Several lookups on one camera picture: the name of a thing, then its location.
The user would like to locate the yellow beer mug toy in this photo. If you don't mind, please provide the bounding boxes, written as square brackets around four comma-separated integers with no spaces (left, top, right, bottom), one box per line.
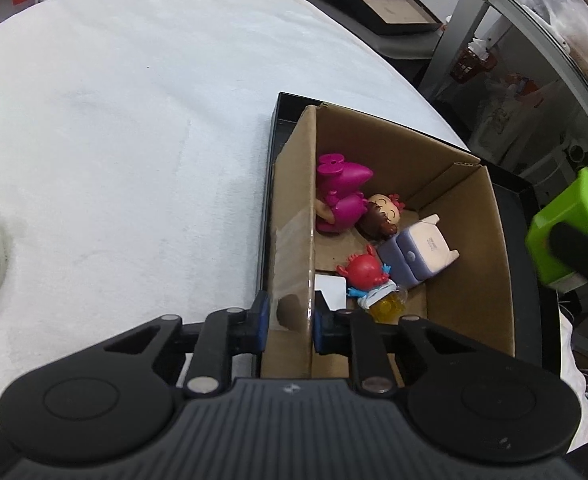
[357,280,408,324]

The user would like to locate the red plastic basket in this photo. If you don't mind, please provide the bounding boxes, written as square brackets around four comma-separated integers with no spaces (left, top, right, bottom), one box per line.
[450,39,498,84]

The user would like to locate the black tray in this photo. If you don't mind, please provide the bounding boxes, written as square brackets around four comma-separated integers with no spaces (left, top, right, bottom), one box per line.
[261,93,561,378]

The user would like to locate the green hexagonal box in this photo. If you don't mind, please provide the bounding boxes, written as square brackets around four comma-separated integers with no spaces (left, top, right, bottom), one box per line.
[525,168,588,294]

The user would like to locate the white power adapter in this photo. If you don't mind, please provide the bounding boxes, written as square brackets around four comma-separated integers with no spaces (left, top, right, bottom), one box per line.
[315,273,347,311]

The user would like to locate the grey metal shelf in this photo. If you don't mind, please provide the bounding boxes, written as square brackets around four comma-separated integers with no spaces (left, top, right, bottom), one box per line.
[419,0,588,117]

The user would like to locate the red crab toy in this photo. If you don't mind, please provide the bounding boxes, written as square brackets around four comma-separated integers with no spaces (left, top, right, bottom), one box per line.
[336,244,390,298]

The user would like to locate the white table cloth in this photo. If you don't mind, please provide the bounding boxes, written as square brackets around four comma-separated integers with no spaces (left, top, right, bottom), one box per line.
[0,0,458,394]

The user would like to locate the magenta pig toy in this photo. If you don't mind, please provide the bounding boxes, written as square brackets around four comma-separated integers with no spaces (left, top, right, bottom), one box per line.
[315,153,373,234]

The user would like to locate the rabbit cube toy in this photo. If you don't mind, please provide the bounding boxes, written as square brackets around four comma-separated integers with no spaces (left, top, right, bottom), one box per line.
[376,214,460,289]

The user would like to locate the brown cardboard box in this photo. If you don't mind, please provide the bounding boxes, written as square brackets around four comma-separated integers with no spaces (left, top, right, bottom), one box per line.
[261,104,515,378]

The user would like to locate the brown-haired doll figure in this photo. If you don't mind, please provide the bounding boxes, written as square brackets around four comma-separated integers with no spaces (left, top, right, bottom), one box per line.
[357,194,405,240]

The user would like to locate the black framed board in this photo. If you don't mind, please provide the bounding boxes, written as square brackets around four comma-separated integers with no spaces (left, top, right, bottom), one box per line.
[334,0,443,36]

